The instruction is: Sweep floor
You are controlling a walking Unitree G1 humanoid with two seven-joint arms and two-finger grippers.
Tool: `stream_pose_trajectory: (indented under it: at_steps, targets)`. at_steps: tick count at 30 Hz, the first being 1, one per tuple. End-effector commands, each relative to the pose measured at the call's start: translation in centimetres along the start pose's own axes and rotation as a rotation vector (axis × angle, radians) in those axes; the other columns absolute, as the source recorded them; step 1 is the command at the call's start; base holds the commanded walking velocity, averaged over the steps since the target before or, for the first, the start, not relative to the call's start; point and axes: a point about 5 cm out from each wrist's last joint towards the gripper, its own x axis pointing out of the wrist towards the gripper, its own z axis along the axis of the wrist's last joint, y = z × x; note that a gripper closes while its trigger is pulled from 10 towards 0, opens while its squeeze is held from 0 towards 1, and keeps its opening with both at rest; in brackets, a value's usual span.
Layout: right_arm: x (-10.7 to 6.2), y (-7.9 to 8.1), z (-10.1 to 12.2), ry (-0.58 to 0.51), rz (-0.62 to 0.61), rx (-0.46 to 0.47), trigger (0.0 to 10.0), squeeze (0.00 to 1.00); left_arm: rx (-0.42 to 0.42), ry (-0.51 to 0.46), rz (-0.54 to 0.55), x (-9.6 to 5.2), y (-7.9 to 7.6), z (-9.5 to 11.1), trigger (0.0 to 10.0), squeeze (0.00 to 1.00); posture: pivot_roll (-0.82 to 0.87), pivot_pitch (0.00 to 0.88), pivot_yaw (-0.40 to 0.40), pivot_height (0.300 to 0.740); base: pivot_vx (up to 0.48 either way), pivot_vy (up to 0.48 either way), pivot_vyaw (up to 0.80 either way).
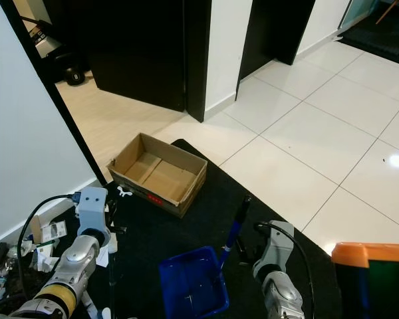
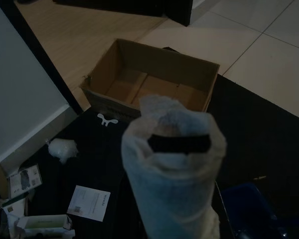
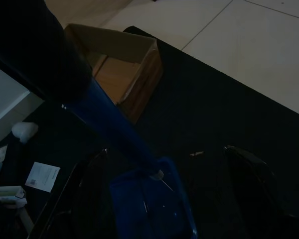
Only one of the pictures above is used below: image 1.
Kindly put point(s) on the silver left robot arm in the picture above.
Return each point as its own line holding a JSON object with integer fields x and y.
{"x": 80, "y": 262}

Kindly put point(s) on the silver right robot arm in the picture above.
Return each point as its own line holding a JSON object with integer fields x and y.
{"x": 279, "y": 296}

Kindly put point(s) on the black floor mat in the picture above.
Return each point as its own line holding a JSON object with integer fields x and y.
{"x": 199, "y": 232}

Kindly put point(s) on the brown cardboard box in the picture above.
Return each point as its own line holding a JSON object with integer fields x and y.
{"x": 159, "y": 174}

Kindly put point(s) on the orange and green object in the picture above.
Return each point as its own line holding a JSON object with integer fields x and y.
{"x": 369, "y": 256}

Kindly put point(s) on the black crumpled cloth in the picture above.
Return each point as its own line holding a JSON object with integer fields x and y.
{"x": 1, "y": 256}

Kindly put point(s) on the small white plastic scrap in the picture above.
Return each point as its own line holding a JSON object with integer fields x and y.
{"x": 124, "y": 193}

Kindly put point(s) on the brown cardboard piece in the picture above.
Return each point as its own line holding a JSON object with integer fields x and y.
{"x": 36, "y": 229}

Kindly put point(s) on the white box with picture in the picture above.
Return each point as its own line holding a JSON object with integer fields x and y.
{"x": 54, "y": 231}

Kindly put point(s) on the black door jamb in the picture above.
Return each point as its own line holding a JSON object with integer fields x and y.
{"x": 196, "y": 60}

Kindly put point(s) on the dark wooden door leaf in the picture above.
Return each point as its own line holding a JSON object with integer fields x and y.
{"x": 139, "y": 53}

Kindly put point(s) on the dark narrow door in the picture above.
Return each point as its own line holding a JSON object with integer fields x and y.
{"x": 272, "y": 26}

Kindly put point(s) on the black kettlebell white mark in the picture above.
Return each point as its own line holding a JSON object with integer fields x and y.
{"x": 75, "y": 77}

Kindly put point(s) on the black exercise weight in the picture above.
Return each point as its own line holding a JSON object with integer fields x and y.
{"x": 64, "y": 58}

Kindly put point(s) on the pale grey right wrist camera mount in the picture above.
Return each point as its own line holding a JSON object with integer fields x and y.
{"x": 279, "y": 239}

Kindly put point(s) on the pale grey wrist camera mount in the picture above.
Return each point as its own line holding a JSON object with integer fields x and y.
{"x": 93, "y": 206}
{"x": 279, "y": 239}

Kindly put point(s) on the pale grey left wrist camera mount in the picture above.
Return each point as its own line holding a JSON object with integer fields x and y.
{"x": 93, "y": 206}

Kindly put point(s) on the thin black door frame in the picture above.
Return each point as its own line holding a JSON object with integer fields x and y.
{"x": 48, "y": 80}

